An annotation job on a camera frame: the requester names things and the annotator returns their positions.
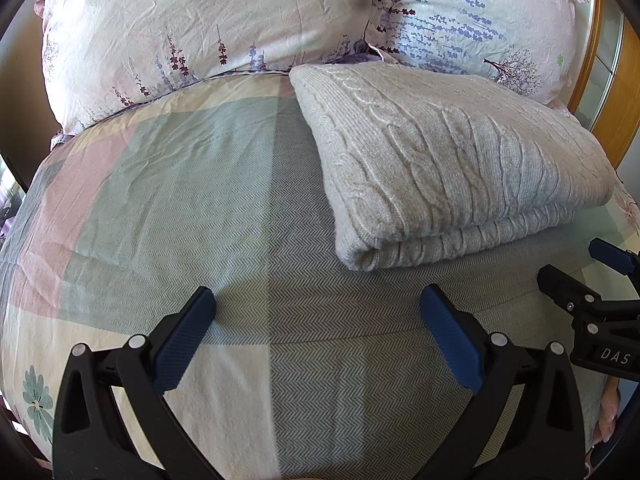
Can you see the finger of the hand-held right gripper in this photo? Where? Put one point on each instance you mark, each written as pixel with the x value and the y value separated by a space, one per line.
pixel 565 285
pixel 617 256

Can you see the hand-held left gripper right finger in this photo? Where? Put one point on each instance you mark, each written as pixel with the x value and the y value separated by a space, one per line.
pixel 452 340

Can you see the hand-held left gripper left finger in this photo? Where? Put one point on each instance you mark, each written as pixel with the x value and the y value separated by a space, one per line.
pixel 182 340

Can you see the pastel patchwork bed quilt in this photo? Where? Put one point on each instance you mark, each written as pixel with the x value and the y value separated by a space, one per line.
pixel 190 200

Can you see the wooden headboard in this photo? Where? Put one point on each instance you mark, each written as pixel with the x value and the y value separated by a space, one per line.
pixel 615 85

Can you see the pale blue floral pillow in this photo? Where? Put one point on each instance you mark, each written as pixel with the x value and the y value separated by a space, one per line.
pixel 470 25

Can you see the pink floral pillow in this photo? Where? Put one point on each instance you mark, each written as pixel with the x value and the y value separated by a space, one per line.
pixel 195 30

